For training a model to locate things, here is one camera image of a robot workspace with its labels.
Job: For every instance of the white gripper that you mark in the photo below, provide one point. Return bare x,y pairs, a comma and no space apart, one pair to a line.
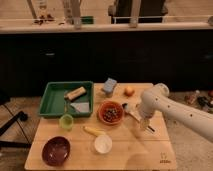
144,124

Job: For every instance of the orange bowl with beans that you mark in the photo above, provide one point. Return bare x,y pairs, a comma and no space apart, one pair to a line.
110,113

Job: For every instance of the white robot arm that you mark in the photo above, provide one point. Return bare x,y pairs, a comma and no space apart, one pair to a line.
157,98

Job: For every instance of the purple bowl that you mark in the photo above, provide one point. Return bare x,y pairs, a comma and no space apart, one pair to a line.
55,151

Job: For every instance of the orange fruit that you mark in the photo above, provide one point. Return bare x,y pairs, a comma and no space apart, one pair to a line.
129,91

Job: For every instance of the white cup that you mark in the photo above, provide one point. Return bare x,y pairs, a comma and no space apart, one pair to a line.
103,144

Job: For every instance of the yellow banana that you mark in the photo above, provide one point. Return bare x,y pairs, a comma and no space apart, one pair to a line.
93,131

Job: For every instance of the blue sponge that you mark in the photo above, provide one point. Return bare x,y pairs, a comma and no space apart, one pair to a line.
109,86

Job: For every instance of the grey cloth piece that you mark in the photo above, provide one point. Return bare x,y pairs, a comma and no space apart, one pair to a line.
82,107

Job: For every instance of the wooden roller block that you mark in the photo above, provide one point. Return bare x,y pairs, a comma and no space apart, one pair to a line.
75,93

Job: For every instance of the green cup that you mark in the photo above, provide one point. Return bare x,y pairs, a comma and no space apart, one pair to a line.
66,122

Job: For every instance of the green plastic tray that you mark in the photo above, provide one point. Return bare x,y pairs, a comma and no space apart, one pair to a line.
54,105

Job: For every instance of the black chair base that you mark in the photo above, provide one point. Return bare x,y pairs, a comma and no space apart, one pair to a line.
20,116

